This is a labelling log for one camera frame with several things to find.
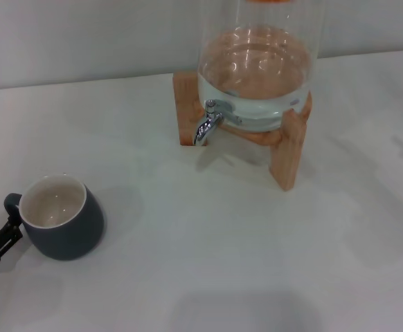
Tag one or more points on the wooden dispenser stand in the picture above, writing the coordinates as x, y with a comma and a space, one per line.
288, 152

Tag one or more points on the glass water dispenser jar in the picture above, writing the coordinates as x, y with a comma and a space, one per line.
257, 69

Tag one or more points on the chrome dispenser faucet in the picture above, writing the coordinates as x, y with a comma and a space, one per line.
206, 126

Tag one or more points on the dark grey ceramic cup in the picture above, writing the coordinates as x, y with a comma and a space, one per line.
66, 228

